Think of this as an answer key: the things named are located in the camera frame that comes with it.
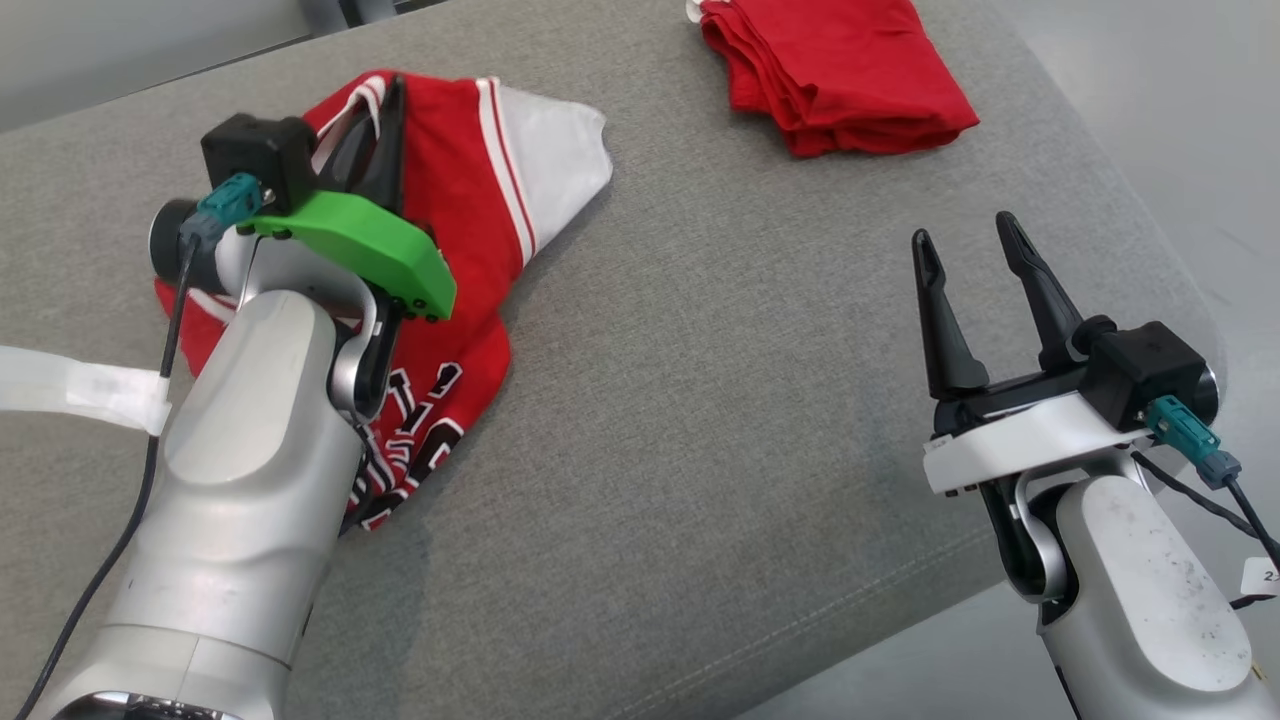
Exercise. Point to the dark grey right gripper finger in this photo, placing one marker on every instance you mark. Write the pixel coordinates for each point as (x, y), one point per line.
(945, 340)
(1050, 310)

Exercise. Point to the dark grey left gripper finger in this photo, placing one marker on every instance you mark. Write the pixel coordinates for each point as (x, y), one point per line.
(350, 150)
(390, 160)

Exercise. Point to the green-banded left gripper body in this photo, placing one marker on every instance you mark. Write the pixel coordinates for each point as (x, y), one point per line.
(370, 245)

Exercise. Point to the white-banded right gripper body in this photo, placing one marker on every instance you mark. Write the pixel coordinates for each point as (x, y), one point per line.
(1020, 440)

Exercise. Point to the red jersey with white sleeves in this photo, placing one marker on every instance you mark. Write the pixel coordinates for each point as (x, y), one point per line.
(450, 150)

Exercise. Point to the red Bulls 23 shorts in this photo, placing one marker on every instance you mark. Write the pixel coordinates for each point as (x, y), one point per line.
(840, 70)

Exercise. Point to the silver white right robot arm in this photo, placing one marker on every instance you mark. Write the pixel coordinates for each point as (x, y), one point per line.
(1140, 600)

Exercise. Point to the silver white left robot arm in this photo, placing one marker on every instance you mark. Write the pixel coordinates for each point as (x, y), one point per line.
(250, 480)

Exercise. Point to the white label tag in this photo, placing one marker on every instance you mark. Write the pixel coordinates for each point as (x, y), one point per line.
(1262, 578)

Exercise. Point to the white tape strip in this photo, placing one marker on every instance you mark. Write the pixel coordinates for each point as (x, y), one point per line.
(80, 385)

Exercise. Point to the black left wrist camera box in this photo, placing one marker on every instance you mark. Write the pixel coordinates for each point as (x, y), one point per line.
(255, 150)

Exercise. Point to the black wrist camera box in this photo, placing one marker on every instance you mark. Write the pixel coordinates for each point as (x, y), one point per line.
(255, 150)
(1140, 365)

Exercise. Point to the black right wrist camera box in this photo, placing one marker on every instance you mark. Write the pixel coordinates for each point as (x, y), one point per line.
(1140, 365)

